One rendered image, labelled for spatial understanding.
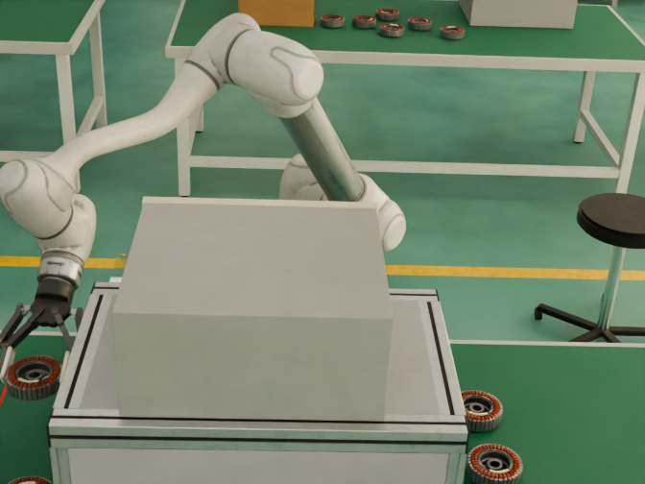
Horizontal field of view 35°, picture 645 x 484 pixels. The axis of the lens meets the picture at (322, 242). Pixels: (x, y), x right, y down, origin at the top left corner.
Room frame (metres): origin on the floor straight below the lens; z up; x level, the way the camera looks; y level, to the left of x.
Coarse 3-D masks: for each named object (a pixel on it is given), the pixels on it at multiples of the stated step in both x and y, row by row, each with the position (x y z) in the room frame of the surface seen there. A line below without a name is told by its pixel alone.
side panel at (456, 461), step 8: (448, 456) 1.29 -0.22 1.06; (456, 456) 1.29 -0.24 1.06; (464, 456) 1.29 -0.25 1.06; (448, 464) 1.29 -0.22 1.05; (456, 464) 1.29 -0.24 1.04; (464, 464) 1.29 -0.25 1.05; (448, 472) 1.29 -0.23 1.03; (456, 472) 1.29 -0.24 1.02; (464, 472) 1.29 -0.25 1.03; (448, 480) 1.29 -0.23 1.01; (456, 480) 1.29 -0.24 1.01
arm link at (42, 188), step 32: (192, 64) 2.17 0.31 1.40; (192, 96) 2.13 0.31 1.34; (128, 128) 2.00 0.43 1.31; (160, 128) 2.06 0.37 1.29; (64, 160) 1.87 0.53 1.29; (0, 192) 1.77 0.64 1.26; (32, 192) 1.77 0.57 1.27; (64, 192) 1.83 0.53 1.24; (32, 224) 1.78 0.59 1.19; (64, 224) 1.83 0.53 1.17
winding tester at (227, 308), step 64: (128, 256) 1.45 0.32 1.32; (192, 256) 1.46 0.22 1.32; (256, 256) 1.47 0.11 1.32; (320, 256) 1.48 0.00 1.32; (128, 320) 1.29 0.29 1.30; (192, 320) 1.29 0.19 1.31; (256, 320) 1.29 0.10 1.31; (320, 320) 1.30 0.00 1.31; (384, 320) 1.30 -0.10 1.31; (128, 384) 1.28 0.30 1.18; (192, 384) 1.29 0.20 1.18; (256, 384) 1.29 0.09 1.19; (320, 384) 1.30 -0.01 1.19; (384, 384) 1.30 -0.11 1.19
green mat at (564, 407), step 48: (480, 384) 1.91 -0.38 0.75; (528, 384) 1.92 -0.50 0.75; (576, 384) 1.92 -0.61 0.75; (624, 384) 1.93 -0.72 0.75; (480, 432) 1.73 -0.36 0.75; (528, 432) 1.74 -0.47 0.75; (576, 432) 1.75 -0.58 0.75; (624, 432) 1.76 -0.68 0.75; (528, 480) 1.59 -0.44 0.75; (576, 480) 1.59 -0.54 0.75; (624, 480) 1.60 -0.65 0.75
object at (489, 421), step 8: (464, 392) 1.83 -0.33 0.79; (472, 392) 1.83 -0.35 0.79; (480, 392) 1.83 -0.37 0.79; (464, 400) 1.80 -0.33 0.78; (472, 400) 1.82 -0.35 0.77; (480, 400) 1.81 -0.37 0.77; (488, 400) 1.81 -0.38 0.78; (496, 400) 1.80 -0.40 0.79; (472, 408) 1.79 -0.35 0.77; (480, 408) 1.79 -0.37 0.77; (488, 408) 1.80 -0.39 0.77; (496, 408) 1.77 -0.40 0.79; (472, 416) 1.74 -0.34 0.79; (480, 416) 1.75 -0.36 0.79; (488, 416) 1.75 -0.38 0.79; (496, 416) 1.75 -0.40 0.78; (472, 424) 1.73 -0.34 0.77; (480, 424) 1.74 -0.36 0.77; (488, 424) 1.73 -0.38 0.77; (496, 424) 1.75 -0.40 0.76
